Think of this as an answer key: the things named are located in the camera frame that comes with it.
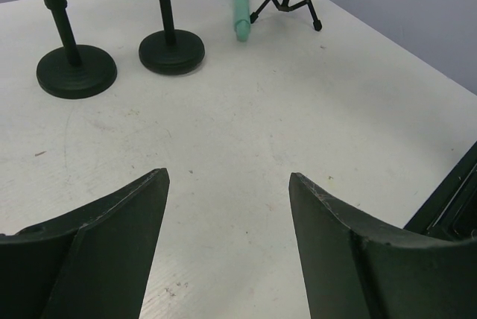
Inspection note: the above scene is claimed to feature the black round-base clip stand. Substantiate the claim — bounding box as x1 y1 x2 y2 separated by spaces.
139 0 206 75

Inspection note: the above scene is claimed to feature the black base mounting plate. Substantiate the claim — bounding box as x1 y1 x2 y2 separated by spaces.
404 145 476 241

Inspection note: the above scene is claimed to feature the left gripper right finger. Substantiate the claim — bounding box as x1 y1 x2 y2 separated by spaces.
288 173 476 318

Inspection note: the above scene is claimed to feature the mint green microphone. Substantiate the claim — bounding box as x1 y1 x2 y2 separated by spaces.
232 0 251 42

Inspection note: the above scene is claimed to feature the black round-base rear stand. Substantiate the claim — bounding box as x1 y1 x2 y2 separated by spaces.
36 0 117 99

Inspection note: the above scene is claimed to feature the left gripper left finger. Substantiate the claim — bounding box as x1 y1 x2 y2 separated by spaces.
1 168 170 318

